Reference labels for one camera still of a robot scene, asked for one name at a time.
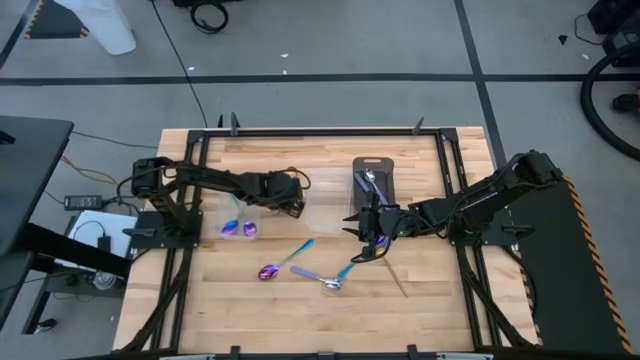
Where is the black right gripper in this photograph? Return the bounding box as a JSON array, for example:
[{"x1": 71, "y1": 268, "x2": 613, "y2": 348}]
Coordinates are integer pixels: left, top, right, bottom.
[{"x1": 342, "y1": 192, "x2": 417, "y2": 249}]

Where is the silver spoon lavender handle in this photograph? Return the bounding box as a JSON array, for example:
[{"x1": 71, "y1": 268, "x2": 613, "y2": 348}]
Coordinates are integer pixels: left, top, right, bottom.
[
  {"x1": 289, "y1": 265, "x2": 345, "y2": 292},
  {"x1": 354, "y1": 167, "x2": 390, "y2": 207}
]

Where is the clear plastic bin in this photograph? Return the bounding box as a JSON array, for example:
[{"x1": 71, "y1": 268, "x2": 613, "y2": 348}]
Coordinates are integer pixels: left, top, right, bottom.
[
  {"x1": 301, "y1": 171, "x2": 354, "y2": 236},
  {"x1": 218, "y1": 183, "x2": 272, "y2": 250}
]

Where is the grey plastic bin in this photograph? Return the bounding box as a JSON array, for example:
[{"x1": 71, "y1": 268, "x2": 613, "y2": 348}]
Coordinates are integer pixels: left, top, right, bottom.
[{"x1": 351, "y1": 155, "x2": 399, "y2": 220}]

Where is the white panel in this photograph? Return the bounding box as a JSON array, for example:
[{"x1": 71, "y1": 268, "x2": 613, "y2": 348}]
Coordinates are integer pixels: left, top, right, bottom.
[{"x1": 67, "y1": 209, "x2": 139, "y2": 271}]

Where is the black power brick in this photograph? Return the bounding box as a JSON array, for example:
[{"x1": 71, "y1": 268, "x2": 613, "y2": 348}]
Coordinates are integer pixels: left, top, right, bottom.
[{"x1": 63, "y1": 194, "x2": 104, "y2": 211}]

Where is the black mat hazard stripe edge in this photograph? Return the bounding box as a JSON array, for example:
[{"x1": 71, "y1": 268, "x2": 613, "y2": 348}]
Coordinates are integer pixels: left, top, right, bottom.
[{"x1": 504, "y1": 174, "x2": 635, "y2": 357}]

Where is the white cone-shaped object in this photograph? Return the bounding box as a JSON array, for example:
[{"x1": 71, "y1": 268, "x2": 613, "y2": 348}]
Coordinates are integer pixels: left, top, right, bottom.
[{"x1": 53, "y1": 0, "x2": 137, "y2": 56}]

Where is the black desk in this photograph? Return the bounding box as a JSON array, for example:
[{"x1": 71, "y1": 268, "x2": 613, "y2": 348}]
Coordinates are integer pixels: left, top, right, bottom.
[{"x1": 0, "y1": 115, "x2": 134, "y2": 334}]

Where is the small black hazard-edged mat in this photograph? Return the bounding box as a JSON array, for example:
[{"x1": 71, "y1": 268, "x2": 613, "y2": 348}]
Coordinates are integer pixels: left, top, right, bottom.
[{"x1": 23, "y1": 0, "x2": 91, "y2": 41}]

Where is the black and orange device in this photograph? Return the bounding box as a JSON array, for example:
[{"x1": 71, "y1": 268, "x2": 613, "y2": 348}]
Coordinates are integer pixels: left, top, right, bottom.
[{"x1": 612, "y1": 87, "x2": 640, "y2": 114}]

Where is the black equipment case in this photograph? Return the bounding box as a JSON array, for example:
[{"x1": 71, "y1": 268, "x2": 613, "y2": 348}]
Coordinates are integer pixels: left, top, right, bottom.
[{"x1": 587, "y1": 0, "x2": 640, "y2": 69}]

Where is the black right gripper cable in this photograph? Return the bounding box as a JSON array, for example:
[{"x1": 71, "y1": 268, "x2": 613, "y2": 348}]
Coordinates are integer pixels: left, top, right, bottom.
[{"x1": 349, "y1": 238, "x2": 382, "y2": 265}]

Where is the black metal table frame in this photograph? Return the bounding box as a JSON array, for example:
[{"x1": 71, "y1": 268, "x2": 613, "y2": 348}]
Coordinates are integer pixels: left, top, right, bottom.
[{"x1": 119, "y1": 127, "x2": 539, "y2": 360}]

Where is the long black floor cable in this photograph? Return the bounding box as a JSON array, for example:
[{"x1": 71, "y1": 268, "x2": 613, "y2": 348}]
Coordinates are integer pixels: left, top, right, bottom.
[{"x1": 149, "y1": 0, "x2": 210, "y2": 129}]

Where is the thin black cable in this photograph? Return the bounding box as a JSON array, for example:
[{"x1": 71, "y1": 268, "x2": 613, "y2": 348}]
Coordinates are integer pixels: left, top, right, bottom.
[{"x1": 69, "y1": 130, "x2": 159, "y2": 150}]

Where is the coiled black cable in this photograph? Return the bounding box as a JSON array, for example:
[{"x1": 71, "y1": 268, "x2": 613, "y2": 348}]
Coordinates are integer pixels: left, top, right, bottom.
[{"x1": 188, "y1": 0, "x2": 230, "y2": 35}]

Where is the yellow cable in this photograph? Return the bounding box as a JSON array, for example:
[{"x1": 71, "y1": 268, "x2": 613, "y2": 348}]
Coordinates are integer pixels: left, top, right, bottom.
[{"x1": 59, "y1": 154, "x2": 119, "y2": 185}]

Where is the thick black hose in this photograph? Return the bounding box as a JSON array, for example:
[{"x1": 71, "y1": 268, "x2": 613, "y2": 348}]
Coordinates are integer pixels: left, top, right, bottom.
[{"x1": 579, "y1": 47, "x2": 640, "y2": 164}]

